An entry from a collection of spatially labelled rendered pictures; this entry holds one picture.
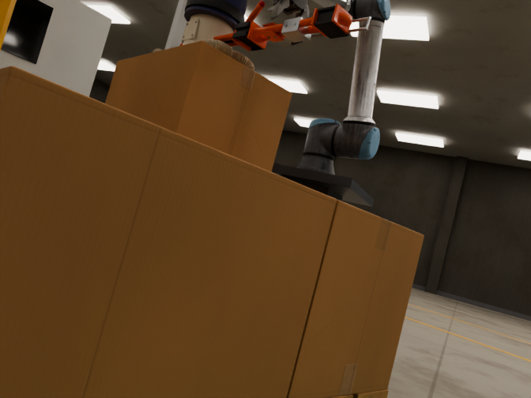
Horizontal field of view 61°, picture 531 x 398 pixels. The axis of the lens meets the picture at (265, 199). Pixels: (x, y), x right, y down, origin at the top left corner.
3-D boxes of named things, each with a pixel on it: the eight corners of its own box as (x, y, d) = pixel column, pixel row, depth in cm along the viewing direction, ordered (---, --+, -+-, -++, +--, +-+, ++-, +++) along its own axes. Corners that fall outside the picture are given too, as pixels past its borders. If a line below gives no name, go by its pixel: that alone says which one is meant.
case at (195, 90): (88, 158, 175) (117, 60, 178) (175, 185, 202) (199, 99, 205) (165, 170, 131) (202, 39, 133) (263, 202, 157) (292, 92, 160)
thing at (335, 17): (310, 24, 128) (314, 8, 129) (325, 37, 134) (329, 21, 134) (333, 20, 122) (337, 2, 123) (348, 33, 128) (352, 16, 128)
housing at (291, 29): (279, 32, 138) (283, 19, 139) (293, 43, 143) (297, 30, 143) (296, 30, 133) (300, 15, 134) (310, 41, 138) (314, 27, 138)
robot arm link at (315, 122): (310, 158, 230) (317, 125, 231) (342, 161, 221) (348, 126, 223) (298, 151, 217) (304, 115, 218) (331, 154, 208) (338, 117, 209)
